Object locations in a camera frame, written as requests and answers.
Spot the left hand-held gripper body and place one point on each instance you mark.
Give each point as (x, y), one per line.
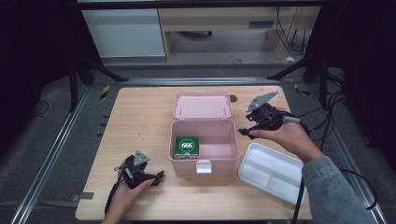
(137, 175)

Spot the black metal stand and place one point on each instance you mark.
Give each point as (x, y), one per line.
(314, 71)
(74, 84)

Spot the aluminium floor rail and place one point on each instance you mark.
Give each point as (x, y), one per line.
(46, 161)
(351, 155)
(199, 81)

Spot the grey table edge bracket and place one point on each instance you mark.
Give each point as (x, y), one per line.
(83, 196)

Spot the person's right hand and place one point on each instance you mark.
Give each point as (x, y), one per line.
(292, 137)

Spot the small white floor object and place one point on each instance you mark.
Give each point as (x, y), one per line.
(290, 58)

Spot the green and white carton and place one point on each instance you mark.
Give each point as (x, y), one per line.
(186, 145)

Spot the white cabinet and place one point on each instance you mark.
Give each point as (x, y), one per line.
(123, 32)

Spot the person's left hand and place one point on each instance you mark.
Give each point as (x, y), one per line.
(127, 194)

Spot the pink storage box with lid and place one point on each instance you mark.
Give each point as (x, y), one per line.
(202, 107)

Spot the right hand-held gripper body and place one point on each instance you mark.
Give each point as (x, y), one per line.
(264, 118)

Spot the yellow and black tape strip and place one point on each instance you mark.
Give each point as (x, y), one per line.
(300, 90)
(105, 92)

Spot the white divided tray insert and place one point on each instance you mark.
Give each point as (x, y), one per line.
(271, 172)

